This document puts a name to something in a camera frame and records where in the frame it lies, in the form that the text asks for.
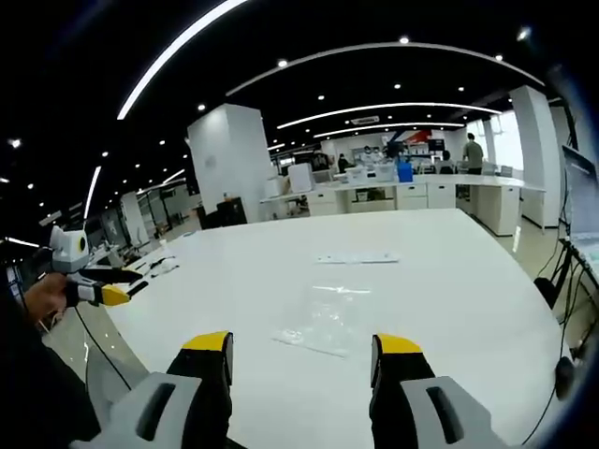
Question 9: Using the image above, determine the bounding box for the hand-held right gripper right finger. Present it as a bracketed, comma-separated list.
[369, 332, 511, 449]

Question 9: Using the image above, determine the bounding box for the person's left hand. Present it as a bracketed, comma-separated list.
[22, 272, 72, 325]

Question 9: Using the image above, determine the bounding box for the white flat strip packet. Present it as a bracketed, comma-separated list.
[314, 251, 402, 266]

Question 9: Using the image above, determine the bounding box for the clear resealable plastic bag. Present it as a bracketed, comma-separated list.
[270, 283, 374, 359]

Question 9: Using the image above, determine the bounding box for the white wide pillar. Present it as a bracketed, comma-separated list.
[508, 84, 562, 230]

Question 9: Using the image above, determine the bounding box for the long curved ceiling light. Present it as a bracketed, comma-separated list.
[115, 0, 250, 122]

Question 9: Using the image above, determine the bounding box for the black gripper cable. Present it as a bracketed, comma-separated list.
[73, 304, 134, 392]

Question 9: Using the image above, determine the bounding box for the black low cabinet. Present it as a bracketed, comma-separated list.
[201, 196, 248, 229]

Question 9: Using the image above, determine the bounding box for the white square pillar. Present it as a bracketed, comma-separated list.
[186, 102, 273, 221]

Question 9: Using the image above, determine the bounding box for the white box appliance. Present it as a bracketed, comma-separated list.
[286, 162, 315, 193]

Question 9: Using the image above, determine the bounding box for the black rounded device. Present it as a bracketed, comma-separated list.
[553, 355, 577, 400]

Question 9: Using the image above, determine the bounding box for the computer monitor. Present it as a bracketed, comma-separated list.
[560, 143, 599, 244]

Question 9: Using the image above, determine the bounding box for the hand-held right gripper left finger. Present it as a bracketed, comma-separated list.
[69, 330, 234, 449]

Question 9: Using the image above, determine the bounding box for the black stand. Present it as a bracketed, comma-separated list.
[533, 237, 576, 311]

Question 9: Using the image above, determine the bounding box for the white workbench row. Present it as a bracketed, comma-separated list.
[259, 173, 548, 238]

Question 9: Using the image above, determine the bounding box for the crumpled clear plastic wrap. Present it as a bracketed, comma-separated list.
[139, 254, 182, 278]

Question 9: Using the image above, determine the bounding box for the person's dark clothing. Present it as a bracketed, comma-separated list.
[0, 280, 103, 449]

